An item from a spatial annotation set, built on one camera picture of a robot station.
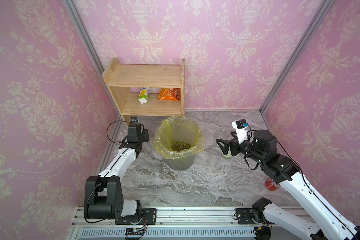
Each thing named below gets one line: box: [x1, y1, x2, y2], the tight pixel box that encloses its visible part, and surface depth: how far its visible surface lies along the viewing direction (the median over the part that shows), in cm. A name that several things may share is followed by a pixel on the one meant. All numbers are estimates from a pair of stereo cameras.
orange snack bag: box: [157, 87, 181, 101], surface depth 98 cm
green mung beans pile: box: [171, 141, 192, 152], surface depth 98 cm
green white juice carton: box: [138, 87, 150, 105], surface depth 97 cm
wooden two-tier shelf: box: [102, 57, 186, 126], surface depth 85 cm
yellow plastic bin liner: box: [153, 115, 207, 160], surface depth 81 cm
